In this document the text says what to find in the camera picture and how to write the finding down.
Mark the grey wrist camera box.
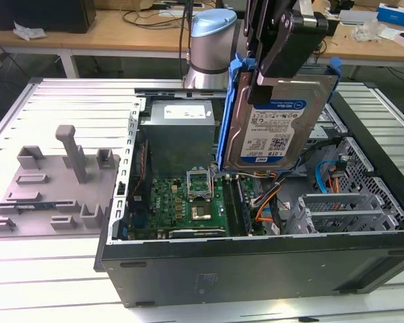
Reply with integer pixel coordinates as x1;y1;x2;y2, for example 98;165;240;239
296;0;320;18

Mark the orange data wire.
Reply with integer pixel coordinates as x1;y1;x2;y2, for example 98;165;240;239
328;170;341;194

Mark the thin black cable loop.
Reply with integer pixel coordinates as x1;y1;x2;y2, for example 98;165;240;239
122;9;189;30

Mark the black cable bundle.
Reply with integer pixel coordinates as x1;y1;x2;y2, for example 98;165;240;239
271;136;345;234

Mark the large black box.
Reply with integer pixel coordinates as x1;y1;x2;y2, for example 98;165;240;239
0;0;97;34

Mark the dark installed RAM stick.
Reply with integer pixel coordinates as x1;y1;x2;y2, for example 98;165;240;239
236;176;253;236

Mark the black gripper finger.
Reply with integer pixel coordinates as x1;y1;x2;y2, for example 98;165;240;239
247;13;324;105
244;0;269;65

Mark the green motherboard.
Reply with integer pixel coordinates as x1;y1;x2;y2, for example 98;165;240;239
127;168;267;237

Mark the blue data wire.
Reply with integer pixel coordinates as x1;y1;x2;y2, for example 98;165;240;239
314;160;339;194

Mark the blue cardboard box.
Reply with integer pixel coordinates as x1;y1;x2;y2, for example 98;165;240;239
376;2;404;28

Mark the wooden desk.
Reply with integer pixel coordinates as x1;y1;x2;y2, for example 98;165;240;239
0;6;404;68

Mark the black open PC case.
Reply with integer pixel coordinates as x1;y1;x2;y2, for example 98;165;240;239
93;82;404;309

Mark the white paper sheet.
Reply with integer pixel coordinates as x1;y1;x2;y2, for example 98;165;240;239
159;8;203;18

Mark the black RAM slot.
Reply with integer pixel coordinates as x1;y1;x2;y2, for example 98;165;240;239
222;176;238;236

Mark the CPU socket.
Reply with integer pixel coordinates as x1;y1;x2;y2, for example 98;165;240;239
190;200;213;222

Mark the grey metal disk bay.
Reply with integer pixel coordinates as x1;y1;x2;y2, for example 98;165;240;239
285;193;404;236

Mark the grey optical drive cage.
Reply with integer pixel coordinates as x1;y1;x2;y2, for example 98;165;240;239
308;100;347;144

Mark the black graphics card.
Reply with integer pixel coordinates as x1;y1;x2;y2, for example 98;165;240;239
168;228;228;240

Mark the flat grey device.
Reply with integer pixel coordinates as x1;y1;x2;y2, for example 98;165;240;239
338;9;380;26

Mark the grey power supply unit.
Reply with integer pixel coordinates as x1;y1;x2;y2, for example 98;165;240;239
139;100;223;169

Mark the crumpled clear plastic bag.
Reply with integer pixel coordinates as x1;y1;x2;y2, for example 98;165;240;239
12;20;47;42

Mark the RAM stick with blue label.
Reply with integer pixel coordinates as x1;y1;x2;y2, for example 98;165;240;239
16;201;57;211

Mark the hard disk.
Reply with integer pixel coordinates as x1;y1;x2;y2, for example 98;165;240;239
217;55;343;176

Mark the grey parts rack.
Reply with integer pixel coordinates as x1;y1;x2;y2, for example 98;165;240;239
0;124;122;238

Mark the clear plastic wrap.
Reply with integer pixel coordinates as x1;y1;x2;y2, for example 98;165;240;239
352;20;380;43

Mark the orange coloured wire bundle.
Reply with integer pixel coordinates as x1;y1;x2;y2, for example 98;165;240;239
251;172;284;223

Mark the metal socket cover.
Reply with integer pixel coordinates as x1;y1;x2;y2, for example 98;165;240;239
186;167;213;202

